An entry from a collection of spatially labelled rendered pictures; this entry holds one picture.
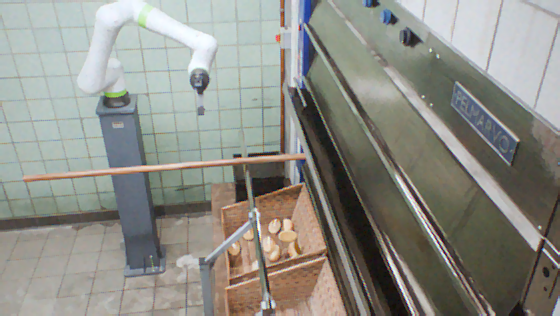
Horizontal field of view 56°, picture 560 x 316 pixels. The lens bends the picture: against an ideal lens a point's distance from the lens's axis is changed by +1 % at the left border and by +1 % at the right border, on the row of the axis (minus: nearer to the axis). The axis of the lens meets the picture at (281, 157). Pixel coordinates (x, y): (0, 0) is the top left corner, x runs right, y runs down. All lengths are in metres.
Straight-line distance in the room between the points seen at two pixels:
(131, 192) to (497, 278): 2.55
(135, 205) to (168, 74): 0.88
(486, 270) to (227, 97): 2.76
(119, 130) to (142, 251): 0.90
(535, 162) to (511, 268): 0.20
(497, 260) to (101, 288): 2.92
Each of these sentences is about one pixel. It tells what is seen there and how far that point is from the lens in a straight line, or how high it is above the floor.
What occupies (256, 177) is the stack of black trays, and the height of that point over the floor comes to 0.84.
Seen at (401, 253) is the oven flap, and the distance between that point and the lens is 1.48.
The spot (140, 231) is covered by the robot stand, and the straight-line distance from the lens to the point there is 3.45.
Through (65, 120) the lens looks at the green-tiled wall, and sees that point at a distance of 3.77.
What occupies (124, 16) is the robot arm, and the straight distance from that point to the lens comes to 2.64.
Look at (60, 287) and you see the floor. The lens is 3.74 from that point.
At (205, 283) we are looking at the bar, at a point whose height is 0.84.
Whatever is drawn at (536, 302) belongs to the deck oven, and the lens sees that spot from 0.96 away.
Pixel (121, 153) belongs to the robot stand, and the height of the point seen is 0.92.
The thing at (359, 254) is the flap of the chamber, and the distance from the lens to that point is 1.58.
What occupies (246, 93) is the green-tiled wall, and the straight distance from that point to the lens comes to 3.59.
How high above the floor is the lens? 2.46
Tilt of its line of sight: 32 degrees down
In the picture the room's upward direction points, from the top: straight up
